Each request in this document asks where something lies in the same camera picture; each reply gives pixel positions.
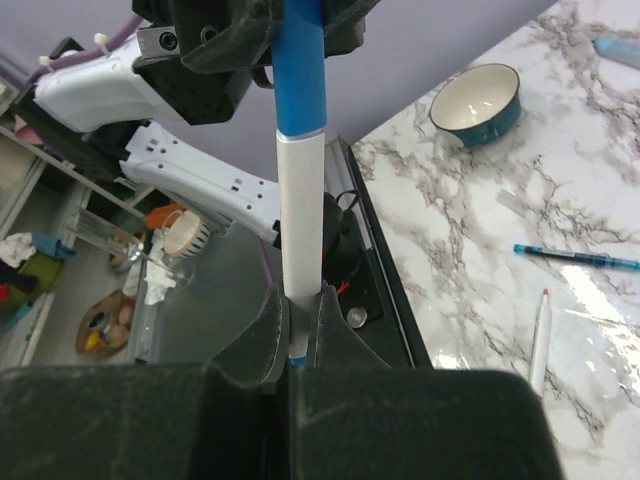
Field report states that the white marker blue end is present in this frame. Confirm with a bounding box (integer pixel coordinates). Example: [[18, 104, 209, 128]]
[[276, 131, 325, 365]]

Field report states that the white marker red tip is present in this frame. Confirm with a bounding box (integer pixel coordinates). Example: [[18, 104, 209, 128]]
[[529, 289, 552, 397]]

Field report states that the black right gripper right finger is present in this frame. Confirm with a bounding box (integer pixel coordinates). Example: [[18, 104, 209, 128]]
[[289, 286, 564, 479]]

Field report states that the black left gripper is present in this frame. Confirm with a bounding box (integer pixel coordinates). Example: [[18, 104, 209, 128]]
[[130, 0, 369, 126]]

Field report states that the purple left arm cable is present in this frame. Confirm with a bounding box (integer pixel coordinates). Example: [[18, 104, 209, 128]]
[[19, 14, 146, 86]]

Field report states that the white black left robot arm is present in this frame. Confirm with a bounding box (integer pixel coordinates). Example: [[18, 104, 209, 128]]
[[21, 1, 372, 249]]

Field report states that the blue transparent gel pen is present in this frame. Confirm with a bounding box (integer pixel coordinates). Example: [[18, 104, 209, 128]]
[[513, 244, 639, 271]]

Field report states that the teal bowl white inside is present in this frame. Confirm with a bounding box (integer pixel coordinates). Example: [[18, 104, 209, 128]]
[[429, 63, 522, 149]]

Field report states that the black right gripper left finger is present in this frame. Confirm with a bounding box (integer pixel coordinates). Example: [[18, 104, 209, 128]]
[[1, 286, 289, 479]]

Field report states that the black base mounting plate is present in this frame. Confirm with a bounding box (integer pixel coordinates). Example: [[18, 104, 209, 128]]
[[323, 137, 432, 368]]

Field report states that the light blue rectangular block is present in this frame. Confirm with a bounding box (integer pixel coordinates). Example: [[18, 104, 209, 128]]
[[592, 37, 640, 70]]

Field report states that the blue marker cap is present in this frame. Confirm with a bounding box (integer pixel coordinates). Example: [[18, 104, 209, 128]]
[[272, 0, 327, 137]]

